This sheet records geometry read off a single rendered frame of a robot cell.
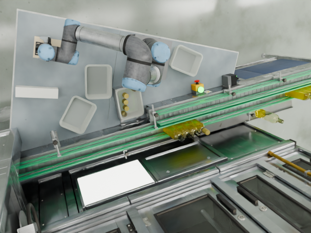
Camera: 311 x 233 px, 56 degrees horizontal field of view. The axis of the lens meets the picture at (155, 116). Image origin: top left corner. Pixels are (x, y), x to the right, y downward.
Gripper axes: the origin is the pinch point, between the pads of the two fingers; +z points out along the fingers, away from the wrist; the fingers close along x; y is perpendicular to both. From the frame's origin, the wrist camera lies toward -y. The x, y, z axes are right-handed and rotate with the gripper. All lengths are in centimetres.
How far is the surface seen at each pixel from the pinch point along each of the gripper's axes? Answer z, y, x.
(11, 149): -31, 15, 51
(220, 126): -5, -128, 39
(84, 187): -30, -25, 74
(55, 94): 0.9, -6.3, 26.8
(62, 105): 6.9, -11.7, 35.2
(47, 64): 6.8, -0.5, 9.6
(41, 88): 0.8, 2.1, 24.4
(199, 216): -81, -71, 64
